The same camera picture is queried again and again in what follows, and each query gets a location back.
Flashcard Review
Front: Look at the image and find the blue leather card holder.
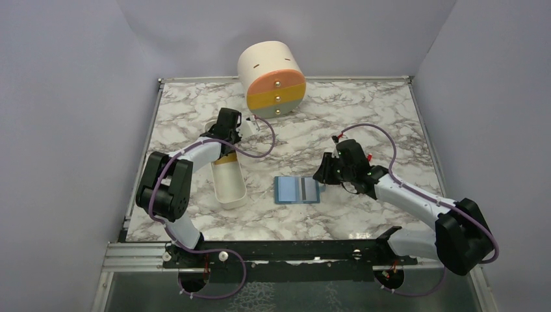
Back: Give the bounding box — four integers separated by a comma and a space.
274, 176, 326, 205

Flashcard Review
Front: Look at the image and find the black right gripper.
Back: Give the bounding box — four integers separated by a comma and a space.
313, 151, 355, 185

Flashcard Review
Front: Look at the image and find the long white card tray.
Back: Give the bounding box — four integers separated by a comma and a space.
203, 121, 248, 211

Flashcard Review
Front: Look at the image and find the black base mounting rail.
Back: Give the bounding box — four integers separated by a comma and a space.
162, 239, 417, 283

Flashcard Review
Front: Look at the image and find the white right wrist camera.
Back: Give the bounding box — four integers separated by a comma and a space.
332, 140, 344, 159

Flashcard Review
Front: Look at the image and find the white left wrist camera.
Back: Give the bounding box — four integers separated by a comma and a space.
237, 117, 260, 140

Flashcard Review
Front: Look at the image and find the silver magnetic stripe card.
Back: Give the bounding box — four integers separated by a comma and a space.
301, 177, 318, 202

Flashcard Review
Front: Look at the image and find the round three-drawer mini cabinet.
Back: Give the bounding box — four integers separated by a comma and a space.
237, 41, 307, 119

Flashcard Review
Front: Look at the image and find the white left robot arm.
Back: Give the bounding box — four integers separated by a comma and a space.
135, 108, 247, 267

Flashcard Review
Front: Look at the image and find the gold card in tray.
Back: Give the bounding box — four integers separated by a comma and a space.
213, 153, 238, 166

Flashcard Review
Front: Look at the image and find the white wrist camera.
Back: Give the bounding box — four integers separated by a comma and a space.
332, 140, 344, 159
237, 117, 260, 140

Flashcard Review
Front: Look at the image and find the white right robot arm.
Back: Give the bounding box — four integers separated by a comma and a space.
313, 139, 497, 276

